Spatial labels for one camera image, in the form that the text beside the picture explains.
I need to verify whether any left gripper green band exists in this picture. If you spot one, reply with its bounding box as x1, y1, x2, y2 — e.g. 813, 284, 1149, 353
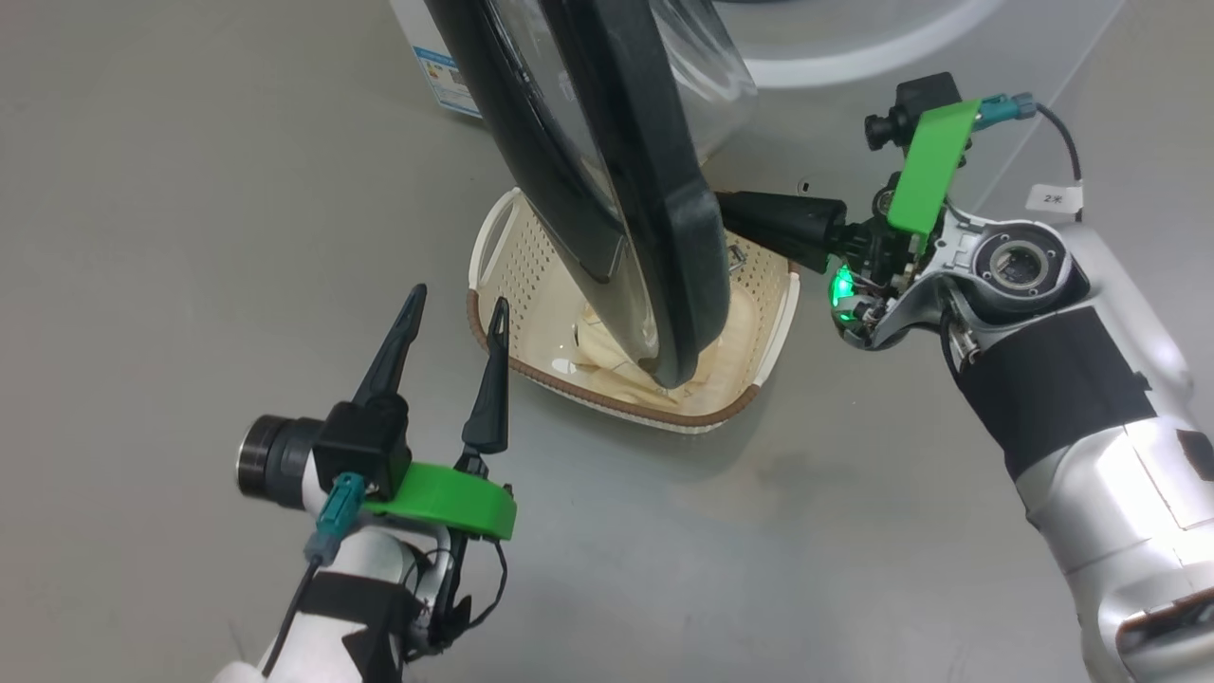
353, 283, 518, 655

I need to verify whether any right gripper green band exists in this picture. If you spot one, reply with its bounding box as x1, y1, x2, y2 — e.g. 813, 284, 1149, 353
716, 100, 983, 352

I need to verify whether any cream garment with outline print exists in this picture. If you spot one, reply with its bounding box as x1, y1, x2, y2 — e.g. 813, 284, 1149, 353
572, 285, 760, 404

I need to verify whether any black glass washing machine door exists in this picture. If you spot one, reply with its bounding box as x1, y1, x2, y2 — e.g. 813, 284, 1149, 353
424, 0, 758, 390

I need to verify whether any cream perforated laundry basket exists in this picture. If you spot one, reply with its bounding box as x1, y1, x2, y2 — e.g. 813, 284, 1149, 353
467, 187, 800, 435

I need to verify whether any white washing machine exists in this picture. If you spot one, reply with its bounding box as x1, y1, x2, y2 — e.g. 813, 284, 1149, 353
389, 0, 1130, 219

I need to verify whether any blue energy label sticker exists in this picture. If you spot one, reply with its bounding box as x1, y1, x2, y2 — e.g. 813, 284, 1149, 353
413, 46, 483, 120

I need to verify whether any left camera cable teal plug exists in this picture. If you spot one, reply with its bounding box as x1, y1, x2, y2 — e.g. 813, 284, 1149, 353
261, 472, 367, 679

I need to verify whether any camera cable teal plug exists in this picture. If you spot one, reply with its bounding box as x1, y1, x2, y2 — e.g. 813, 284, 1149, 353
977, 92, 1084, 221
261, 472, 367, 679

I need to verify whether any thin black gripper wire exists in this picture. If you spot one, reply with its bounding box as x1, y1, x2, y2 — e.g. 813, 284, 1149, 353
455, 539, 509, 635

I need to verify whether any right camera cable teal plug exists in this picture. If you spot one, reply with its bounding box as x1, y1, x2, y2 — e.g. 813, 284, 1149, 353
977, 92, 1084, 221

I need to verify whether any white cable tag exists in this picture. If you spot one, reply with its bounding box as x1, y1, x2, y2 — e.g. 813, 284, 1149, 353
1026, 183, 1084, 213

